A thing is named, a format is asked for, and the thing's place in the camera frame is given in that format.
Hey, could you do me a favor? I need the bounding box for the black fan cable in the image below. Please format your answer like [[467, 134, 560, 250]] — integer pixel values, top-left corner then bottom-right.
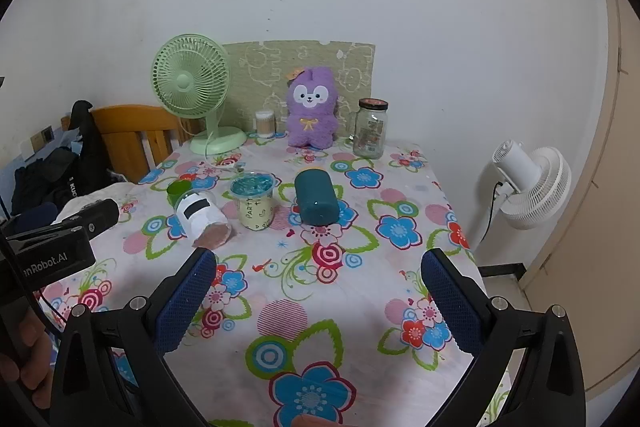
[[479, 180, 504, 254]]

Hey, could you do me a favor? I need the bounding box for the black bag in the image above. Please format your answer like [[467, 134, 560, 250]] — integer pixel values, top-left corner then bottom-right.
[[69, 100, 117, 200]]

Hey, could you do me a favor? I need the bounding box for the glass jar with lid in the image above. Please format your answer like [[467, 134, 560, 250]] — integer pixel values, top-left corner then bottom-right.
[[352, 98, 390, 158]]

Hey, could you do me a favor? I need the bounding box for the white standing fan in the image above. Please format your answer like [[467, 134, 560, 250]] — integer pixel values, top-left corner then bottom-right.
[[491, 138, 573, 231]]

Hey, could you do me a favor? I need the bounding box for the white cup black label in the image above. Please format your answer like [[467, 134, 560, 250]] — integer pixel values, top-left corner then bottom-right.
[[174, 188, 235, 250]]

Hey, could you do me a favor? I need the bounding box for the small green cup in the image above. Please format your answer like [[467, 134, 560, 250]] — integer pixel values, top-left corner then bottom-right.
[[166, 178, 194, 208]]

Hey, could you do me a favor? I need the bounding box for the purple plush toy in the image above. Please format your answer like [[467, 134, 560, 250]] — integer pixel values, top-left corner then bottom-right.
[[284, 66, 341, 150]]

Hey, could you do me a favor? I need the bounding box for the dark teal cup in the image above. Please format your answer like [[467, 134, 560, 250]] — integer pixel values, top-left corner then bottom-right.
[[294, 170, 342, 227]]

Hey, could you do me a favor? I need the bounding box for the dark clothes pile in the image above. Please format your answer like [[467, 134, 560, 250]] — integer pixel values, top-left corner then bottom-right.
[[10, 147, 81, 220]]

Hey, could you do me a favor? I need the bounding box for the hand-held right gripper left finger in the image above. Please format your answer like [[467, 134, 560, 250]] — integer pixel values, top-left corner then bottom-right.
[[48, 248, 218, 427]]

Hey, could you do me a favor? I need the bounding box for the clear plastic cup blue lid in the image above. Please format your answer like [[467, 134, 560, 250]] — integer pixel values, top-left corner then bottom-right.
[[229, 172, 279, 231]]

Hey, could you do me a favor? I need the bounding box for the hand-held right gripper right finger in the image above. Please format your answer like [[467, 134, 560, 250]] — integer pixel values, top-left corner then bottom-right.
[[420, 248, 587, 427]]

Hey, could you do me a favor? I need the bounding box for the wall socket panel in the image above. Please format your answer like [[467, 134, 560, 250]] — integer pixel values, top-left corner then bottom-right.
[[30, 125, 55, 154]]

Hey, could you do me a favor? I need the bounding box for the beige wooden door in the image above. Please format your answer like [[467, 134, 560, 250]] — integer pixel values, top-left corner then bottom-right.
[[520, 0, 640, 394]]

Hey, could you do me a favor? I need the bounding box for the cotton swab container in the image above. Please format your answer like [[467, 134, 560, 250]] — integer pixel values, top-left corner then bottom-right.
[[255, 109, 277, 138]]

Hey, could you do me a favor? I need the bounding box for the green patterned mat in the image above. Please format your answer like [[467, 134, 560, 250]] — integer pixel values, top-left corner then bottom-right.
[[221, 39, 377, 140]]

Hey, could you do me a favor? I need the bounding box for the wooden chair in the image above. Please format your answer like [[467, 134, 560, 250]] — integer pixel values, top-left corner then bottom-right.
[[90, 104, 202, 184]]

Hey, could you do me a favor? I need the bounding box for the green desk fan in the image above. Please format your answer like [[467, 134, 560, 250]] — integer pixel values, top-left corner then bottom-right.
[[151, 34, 248, 157]]

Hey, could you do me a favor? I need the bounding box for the floral tablecloth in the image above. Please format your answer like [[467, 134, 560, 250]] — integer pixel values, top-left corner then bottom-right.
[[37, 137, 512, 427]]

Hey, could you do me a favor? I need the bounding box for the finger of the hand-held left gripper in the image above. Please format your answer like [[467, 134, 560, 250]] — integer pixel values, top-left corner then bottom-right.
[[54, 199, 121, 237]]

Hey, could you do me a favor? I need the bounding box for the person's left hand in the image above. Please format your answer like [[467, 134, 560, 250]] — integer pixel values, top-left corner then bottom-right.
[[0, 312, 54, 414]]

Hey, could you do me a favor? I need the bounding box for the white cloth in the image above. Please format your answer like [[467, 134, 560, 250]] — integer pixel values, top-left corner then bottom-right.
[[52, 183, 141, 228]]

